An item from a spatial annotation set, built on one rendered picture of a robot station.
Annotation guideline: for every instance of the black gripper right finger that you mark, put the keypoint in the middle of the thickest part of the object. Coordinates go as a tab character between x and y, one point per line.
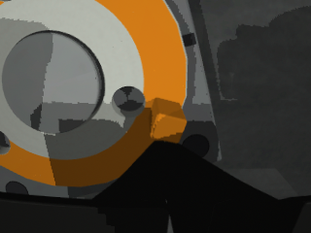
202	198

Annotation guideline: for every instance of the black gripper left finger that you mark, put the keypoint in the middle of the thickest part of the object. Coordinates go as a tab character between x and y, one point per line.
135	203

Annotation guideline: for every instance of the round orange and white plate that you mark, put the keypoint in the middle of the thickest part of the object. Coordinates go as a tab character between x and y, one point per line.
138	43

